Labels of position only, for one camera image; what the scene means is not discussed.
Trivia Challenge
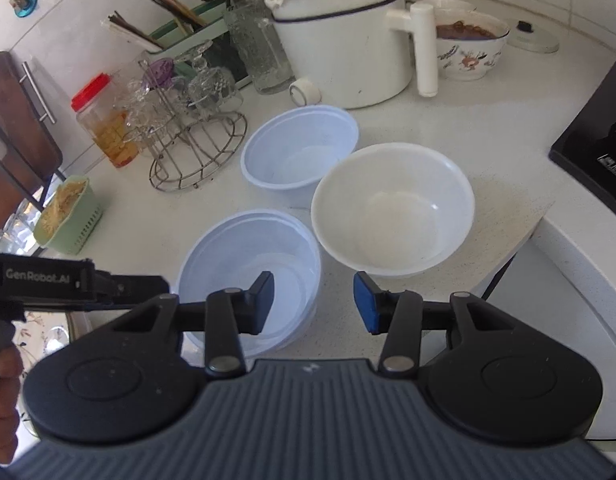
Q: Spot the tall textured glass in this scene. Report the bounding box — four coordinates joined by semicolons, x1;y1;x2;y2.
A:
223;2;295;95

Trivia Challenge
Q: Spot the brown chopsticks bundle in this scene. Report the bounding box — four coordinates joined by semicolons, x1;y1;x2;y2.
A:
147;0;209;28

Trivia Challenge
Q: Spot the wooden cutting board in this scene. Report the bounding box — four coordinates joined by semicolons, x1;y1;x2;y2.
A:
0;51;64;231

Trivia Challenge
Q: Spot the white chopsticks bundle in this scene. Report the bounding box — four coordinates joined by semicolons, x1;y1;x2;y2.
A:
102;10;163;51

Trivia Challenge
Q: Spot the green basket of toothpicks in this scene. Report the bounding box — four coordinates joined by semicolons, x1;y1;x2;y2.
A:
33;175;104;256

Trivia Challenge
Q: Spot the black induction cooktop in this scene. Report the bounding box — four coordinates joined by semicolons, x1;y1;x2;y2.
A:
548;60;616;211

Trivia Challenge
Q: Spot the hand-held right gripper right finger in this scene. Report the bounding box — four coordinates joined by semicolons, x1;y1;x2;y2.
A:
353;271;511;380

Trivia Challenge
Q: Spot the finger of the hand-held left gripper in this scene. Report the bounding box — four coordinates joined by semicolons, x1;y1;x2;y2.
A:
94;271;171;311

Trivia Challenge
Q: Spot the white porcelain bowl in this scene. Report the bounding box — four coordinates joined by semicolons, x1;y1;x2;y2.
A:
428;0;476;13

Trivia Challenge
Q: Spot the glass pot lid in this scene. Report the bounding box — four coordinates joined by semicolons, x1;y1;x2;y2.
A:
505;20;560;54

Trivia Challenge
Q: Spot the red-lidded plastic jar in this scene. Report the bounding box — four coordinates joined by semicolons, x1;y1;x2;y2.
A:
71;73;141;169

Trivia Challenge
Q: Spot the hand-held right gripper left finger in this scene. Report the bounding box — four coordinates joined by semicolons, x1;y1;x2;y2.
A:
110;271;276;378

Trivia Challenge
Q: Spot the pale blue plastic bowl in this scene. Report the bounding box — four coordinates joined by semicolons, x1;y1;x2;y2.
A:
240;105;359;209
177;210;322;361

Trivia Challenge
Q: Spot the white electric pot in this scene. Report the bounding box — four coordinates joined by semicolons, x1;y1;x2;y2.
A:
262;0;439;110

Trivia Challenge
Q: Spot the purple glass cup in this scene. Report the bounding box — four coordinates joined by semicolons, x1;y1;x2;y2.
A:
142;58;181;88

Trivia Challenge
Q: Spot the green chopstick holder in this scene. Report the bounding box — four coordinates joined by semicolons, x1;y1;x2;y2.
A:
150;0;251;91

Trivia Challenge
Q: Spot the white plastic bowl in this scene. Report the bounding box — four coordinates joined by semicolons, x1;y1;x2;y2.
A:
311;143;476;279

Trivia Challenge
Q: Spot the cluster of clear goblets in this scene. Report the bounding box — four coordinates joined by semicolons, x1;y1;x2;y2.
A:
119;40;245;133

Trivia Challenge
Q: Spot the patterned ceramic bowl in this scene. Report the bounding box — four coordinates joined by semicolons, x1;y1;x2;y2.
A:
434;10;511;82

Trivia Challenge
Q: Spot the wire cup rack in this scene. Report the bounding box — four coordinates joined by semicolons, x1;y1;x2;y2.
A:
123;42;249;192

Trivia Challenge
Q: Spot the steel bar handle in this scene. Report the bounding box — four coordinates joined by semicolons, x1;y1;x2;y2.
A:
22;61;56;124

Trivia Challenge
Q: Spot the person's left hand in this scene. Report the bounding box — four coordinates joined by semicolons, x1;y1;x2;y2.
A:
0;346;25;467

